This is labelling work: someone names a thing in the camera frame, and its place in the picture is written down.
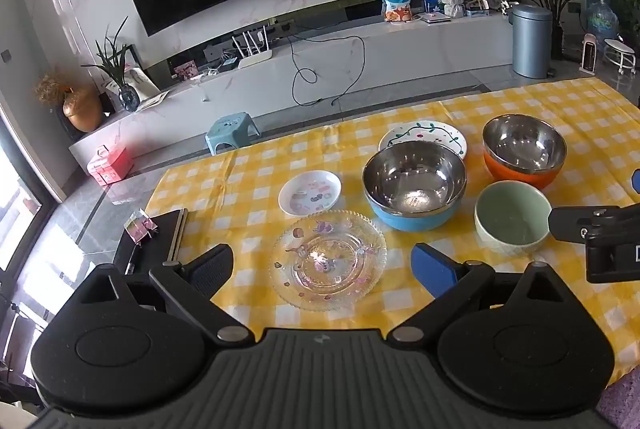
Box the white marble television cabinet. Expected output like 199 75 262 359
67 14 516 174

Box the green plant in glass vase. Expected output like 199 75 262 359
82 16 143 112

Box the blue steel bowl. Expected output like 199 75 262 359
362 142 468 232

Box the pink fluffy rug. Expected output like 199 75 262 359
597 374 640 429

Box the red box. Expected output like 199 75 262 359
87 145 134 186

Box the white plate with green vine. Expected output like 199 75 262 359
378 120 468 161

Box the blue and orange snack bag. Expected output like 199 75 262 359
379 0 416 24

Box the blue-grey metal trash can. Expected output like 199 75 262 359
509 4 554 78

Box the small white printed plate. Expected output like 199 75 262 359
278 169 343 216

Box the large blue water bottle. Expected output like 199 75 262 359
586 0 621 44

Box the tall potted leafy plant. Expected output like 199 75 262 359
507 0 587 60

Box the black flat folder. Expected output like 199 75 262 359
114 208 189 281

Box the yellow checked tablecloth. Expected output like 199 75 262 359
145 79 640 385

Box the bronze vase with dried flowers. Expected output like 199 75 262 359
35 69 104 133

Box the light blue plastic stool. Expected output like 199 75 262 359
205 112 260 156

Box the green ceramic bowl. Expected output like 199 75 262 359
474 180 553 258

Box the white round stand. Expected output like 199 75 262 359
603 38 638 76

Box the black cable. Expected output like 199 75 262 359
290 35 366 107

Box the clear glass plate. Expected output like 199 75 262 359
271 210 388 312

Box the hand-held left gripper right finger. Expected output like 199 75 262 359
387 243 551 345

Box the pink glitter clip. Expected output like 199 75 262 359
125 209 157 244

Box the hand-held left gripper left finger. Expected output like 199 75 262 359
95 244 253 345

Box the white router with antennas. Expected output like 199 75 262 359
232 25 273 70

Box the pink small heater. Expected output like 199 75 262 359
580 34 601 74

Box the orange steel bowl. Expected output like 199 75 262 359
482 114 568 190

